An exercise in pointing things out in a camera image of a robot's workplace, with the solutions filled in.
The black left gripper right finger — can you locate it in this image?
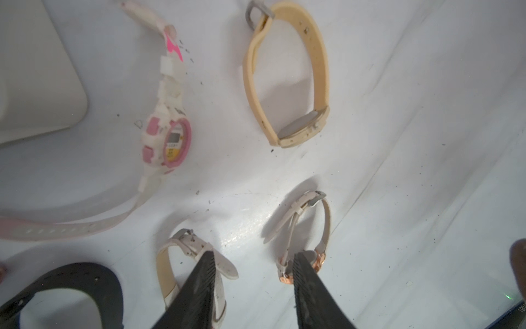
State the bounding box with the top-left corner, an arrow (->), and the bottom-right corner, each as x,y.
293,253 -> 356,329

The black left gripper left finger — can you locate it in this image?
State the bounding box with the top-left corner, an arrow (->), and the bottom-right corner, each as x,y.
153,251 -> 216,329

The black band wristwatch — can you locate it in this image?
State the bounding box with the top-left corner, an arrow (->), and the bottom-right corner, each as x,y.
0,262 -> 125,329

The pink white wristwatch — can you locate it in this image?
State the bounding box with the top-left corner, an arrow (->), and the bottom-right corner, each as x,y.
0,0 -> 193,242

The brown striped cloth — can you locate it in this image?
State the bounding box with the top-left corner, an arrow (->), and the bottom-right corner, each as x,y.
510,239 -> 526,300

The white square alarm clock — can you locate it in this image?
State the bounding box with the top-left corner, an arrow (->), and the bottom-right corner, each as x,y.
1,1 -> 88,143

